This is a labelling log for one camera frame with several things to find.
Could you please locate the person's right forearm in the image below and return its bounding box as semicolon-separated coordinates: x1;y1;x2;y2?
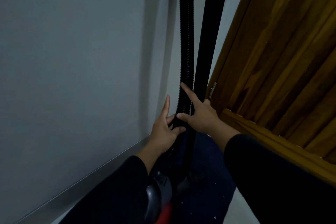
210;123;336;224

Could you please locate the black corrugated vacuum hose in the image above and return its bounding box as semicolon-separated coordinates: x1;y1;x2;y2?
165;0;195;162

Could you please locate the grey baseboard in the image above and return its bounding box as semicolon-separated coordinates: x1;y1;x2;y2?
16;136;152;224

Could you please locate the person's right hand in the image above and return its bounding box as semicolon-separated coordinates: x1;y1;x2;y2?
176;82;224;137

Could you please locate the black rigid vacuum tube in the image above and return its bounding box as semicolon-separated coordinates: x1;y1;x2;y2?
184;0;233;180

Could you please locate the person's left hand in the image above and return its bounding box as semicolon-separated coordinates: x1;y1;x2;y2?
145;95;186;154

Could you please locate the person's left forearm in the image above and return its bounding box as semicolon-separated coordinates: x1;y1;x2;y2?
59;141;168;224

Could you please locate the grey and red vacuum cleaner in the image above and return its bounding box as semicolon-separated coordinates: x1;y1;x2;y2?
144;170;174;224

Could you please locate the brown wooden door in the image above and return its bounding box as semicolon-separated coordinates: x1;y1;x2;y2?
206;0;336;165

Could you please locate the dark blue carpet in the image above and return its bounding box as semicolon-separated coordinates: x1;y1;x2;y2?
157;132;237;224

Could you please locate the brown wooden trim board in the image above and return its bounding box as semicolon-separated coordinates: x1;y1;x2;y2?
220;108;336;186

